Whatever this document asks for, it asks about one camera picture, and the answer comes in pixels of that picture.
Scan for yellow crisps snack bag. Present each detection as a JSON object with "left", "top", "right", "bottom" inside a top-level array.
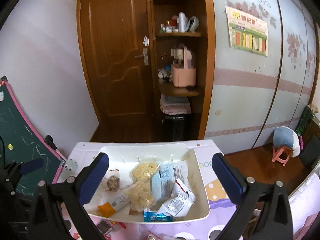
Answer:
[{"left": 124, "top": 181, "right": 156, "bottom": 215}]

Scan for yellow noodle snack bag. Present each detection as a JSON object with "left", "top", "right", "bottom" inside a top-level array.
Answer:
[{"left": 130, "top": 161, "right": 159, "bottom": 182}]

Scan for blue candy wrapper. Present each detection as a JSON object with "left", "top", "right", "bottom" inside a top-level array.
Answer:
[{"left": 144, "top": 210, "right": 173, "bottom": 223}]

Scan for orange white snack packet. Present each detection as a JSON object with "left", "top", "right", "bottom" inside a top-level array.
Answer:
[{"left": 98, "top": 192, "right": 130, "bottom": 217}]

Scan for pink cartoon table cloth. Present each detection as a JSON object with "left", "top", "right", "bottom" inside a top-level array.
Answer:
[{"left": 58, "top": 140, "right": 236, "bottom": 239}]

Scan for brown nut snack packet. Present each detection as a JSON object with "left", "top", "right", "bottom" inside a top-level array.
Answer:
[{"left": 105, "top": 169, "right": 120, "bottom": 191}]

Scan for dark red small packet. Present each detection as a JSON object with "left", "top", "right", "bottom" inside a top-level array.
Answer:
[{"left": 95, "top": 219, "right": 126, "bottom": 236}]

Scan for pink small stool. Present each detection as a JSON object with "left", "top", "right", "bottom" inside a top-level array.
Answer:
[{"left": 272, "top": 146, "right": 293, "bottom": 166}]

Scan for white plastic storage tray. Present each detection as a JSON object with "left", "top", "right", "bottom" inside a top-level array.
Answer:
[{"left": 84, "top": 142, "right": 210, "bottom": 224}]

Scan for blue white plush pillow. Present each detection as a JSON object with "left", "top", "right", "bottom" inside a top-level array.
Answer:
[{"left": 273, "top": 126, "right": 300, "bottom": 158}]

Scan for blue white snack packet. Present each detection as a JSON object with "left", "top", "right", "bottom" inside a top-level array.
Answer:
[{"left": 151, "top": 160, "right": 189, "bottom": 203}]

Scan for stack of folded cloths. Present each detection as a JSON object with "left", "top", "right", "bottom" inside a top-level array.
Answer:
[{"left": 160, "top": 94, "right": 191, "bottom": 115}]

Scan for brown wooden door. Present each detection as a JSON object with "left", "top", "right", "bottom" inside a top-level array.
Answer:
[{"left": 80, "top": 0, "right": 153, "bottom": 126}]

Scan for white cylinder bottle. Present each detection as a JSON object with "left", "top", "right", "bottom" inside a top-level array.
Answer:
[{"left": 178, "top": 12, "right": 187, "bottom": 33}]

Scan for wooden corner shelf unit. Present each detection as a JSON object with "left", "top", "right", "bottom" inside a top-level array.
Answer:
[{"left": 151, "top": 0, "right": 215, "bottom": 141}]

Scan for green chalkboard pink frame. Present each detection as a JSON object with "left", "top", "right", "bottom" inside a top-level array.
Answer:
[{"left": 0, "top": 76, "right": 66, "bottom": 196}]

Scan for pink handled basket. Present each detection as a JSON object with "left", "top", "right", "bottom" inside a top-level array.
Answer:
[{"left": 171, "top": 44, "right": 196, "bottom": 88}]

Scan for silver door handle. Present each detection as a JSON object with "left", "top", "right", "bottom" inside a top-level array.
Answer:
[{"left": 135, "top": 48, "right": 149, "bottom": 66}]

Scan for colourful wall poster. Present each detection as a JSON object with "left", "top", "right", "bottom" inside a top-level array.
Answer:
[{"left": 225, "top": 6, "right": 268, "bottom": 57}]

